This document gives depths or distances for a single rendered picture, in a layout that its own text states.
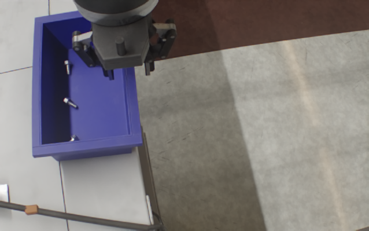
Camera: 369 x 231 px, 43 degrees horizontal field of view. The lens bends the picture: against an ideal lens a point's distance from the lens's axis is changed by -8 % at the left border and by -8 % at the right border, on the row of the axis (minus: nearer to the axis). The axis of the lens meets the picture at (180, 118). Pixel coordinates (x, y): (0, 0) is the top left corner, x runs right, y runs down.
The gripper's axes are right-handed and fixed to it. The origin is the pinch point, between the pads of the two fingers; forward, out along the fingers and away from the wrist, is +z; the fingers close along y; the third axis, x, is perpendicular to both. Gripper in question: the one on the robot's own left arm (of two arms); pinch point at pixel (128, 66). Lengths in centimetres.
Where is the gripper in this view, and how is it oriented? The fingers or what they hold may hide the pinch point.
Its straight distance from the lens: 71.3
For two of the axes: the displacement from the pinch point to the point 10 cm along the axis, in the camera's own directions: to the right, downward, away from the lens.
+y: -9.9, 1.2, -0.6
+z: 0.0, 4.3, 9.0
